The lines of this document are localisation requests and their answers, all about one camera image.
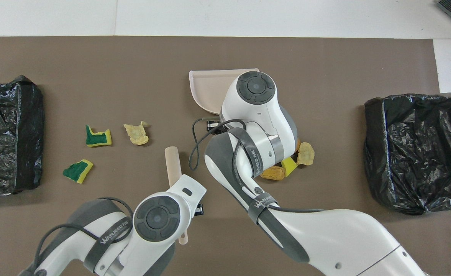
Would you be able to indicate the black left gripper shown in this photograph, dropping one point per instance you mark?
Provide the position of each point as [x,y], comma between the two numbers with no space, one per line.
[199,210]

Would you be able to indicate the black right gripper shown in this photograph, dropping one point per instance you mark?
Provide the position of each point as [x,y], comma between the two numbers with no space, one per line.
[213,126]

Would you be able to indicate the beige plastic dustpan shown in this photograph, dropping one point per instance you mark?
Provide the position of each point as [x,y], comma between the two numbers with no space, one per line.
[210,88]

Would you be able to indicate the beige hand brush black bristles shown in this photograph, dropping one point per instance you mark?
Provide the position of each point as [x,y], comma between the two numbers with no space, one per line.
[173,165]

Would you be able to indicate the brown cork-like piece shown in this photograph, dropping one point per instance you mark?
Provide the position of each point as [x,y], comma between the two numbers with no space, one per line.
[273,174]

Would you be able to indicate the pale orange foam scrap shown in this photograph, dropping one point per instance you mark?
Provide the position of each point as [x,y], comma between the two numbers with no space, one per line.
[136,134]

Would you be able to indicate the yellow sponge wedge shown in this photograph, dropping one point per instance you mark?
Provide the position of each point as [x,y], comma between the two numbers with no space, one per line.
[289,166]

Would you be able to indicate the pale tan foam scrap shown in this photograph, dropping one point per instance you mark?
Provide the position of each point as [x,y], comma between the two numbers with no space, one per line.
[305,154]

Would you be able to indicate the notched green yellow sponge piece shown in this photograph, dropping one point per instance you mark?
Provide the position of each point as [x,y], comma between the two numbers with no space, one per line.
[95,140]

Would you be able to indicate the small green yellow sponge piece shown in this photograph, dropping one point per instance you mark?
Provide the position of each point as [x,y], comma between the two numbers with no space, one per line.
[76,171]

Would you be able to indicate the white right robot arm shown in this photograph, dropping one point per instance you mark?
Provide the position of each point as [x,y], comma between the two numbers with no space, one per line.
[256,88]

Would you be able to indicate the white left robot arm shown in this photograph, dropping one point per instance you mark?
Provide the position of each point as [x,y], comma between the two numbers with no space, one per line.
[156,220]

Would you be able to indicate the bin lined with black bag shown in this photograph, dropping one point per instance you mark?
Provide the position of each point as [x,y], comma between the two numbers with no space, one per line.
[3,165]
[413,153]

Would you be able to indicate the large brown table mat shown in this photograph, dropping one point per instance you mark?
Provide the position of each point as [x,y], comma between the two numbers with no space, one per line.
[95,76]

